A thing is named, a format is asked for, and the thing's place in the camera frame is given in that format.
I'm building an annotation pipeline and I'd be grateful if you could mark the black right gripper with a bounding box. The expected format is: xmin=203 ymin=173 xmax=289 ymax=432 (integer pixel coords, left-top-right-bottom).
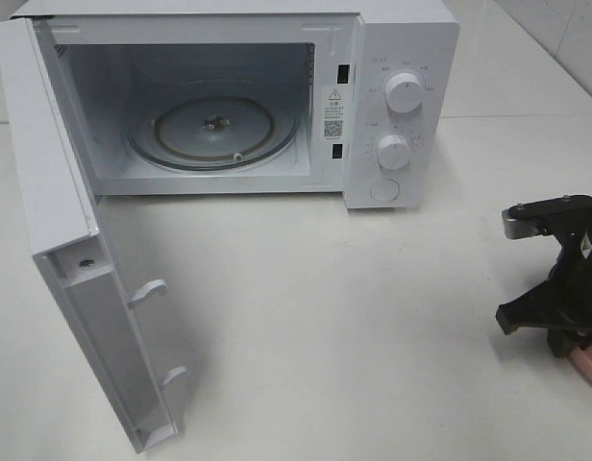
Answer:
xmin=496 ymin=216 xmax=592 ymax=357

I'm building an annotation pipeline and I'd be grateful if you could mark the white microwave door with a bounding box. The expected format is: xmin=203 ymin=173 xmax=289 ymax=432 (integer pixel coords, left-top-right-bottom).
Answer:
xmin=0 ymin=18 xmax=177 ymax=452

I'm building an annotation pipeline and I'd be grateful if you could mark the lower white timer knob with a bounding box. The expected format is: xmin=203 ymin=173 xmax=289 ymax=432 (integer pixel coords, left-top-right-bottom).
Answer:
xmin=377 ymin=134 xmax=412 ymax=170

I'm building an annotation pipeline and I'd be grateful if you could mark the upper white power knob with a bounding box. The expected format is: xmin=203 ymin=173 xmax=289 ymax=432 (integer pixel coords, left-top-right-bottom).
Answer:
xmin=383 ymin=70 xmax=425 ymax=114

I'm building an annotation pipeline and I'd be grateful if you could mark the white microwave oven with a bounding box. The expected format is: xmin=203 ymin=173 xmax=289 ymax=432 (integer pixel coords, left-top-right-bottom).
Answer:
xmin=0 ymin=1 xmax=460 ymax=209

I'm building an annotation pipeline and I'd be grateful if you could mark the glass microwave turntable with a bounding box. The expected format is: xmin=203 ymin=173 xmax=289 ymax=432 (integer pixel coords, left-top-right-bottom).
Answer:
xmin=125 ymin=80 xmax=300 ymax=172

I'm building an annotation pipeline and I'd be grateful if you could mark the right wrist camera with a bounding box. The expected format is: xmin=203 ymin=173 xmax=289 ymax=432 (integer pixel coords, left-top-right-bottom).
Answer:
xmin=502 ymin=194 xmax=592 ymax=244

